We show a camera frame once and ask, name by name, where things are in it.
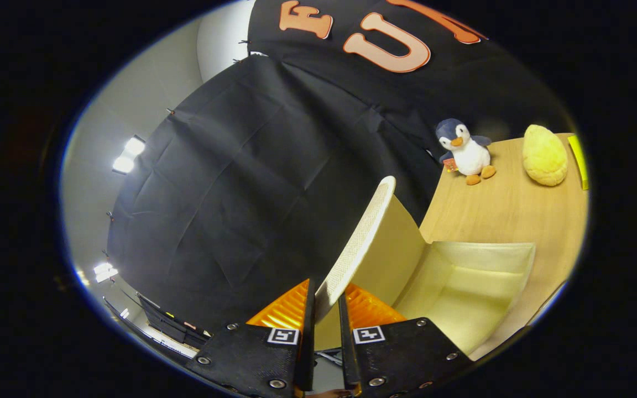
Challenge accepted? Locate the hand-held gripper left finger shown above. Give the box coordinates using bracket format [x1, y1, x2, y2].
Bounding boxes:
[185, 278, 316, 398]

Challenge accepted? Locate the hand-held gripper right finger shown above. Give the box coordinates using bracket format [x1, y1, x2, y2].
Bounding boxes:
[338, 283, 473, 398]

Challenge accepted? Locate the beige fabric storage box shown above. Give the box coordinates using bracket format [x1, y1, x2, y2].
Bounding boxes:
[314, 176, 536, 357]

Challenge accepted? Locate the dark metal rack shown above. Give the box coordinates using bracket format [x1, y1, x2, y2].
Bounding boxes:
[103, 293, 211, 357]

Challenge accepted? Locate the penguin plush toy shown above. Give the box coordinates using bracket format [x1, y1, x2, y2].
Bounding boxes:
[435, 118, 497, 186]

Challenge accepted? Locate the yellow round plush cushion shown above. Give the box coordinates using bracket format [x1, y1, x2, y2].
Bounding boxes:
[522, 124, 568, 187]

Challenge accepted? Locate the yellow book with red circle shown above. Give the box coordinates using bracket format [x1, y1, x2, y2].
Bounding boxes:
[567, 134, 590, 191]

